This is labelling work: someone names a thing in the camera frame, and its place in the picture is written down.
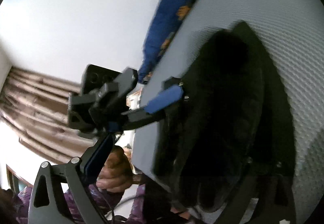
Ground person's left hand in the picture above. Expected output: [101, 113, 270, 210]
[96, 146, 146, 193]

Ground white floral pillow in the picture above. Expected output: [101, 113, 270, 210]
[126, 89, 142, 110]

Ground blue floral blanket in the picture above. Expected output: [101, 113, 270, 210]
[138, 0, 197, 84]

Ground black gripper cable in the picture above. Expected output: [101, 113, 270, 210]
[99, 188, 145, 224]

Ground black denim pants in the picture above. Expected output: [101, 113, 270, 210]
[153, 21, 296, 223]

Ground brown wooden furniture edge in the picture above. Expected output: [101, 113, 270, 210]
[6, 165, 33, 193]

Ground brown striped curtain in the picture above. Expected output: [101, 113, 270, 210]
[1, 67, 95, 164]

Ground grey mesh mattress pad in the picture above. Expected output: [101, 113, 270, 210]
[141, 0, 323, 223]

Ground purple patterned sleeve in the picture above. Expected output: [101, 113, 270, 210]
[0, 183, 148, 224]

